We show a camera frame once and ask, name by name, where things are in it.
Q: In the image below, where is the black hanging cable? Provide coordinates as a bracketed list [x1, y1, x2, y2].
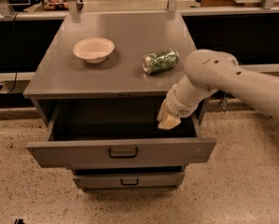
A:
[7, 10, 21, 93]

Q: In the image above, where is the grey middle drawer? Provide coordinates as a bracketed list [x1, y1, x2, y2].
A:
[69, 165, 186, 175]

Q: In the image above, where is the white paper bowl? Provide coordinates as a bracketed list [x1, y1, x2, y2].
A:
[73, 37, 115, 63]

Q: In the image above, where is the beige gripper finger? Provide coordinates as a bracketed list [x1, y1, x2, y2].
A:
[157, 100, 167, 122]
[158, 112, 181, 130]

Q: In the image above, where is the grey drawer cabinet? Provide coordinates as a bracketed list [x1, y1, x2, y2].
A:
[22, 12, 216, 192]

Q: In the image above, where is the grey bottom drawer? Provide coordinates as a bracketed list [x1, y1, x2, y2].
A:
[73, 172, 185, 189]

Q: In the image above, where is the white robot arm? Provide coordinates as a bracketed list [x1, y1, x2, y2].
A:
[158, 49, 279, 130]

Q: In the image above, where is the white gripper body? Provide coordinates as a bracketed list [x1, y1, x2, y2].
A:
[165, 85, 193, 118]

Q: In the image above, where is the grey top drawer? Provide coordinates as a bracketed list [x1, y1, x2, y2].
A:
[27, 105, 216, 170]

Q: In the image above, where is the green soda can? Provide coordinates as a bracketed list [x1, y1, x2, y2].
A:
[142, 49, 179, 74]

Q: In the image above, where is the grey metal railing frame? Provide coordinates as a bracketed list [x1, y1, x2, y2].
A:
[0, 0, 279, 21]

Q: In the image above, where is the grey drawer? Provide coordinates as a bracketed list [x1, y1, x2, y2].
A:
[27, 105, 216, 170]
[73, 172, 185, 189]
[69, 165, 186, 175]

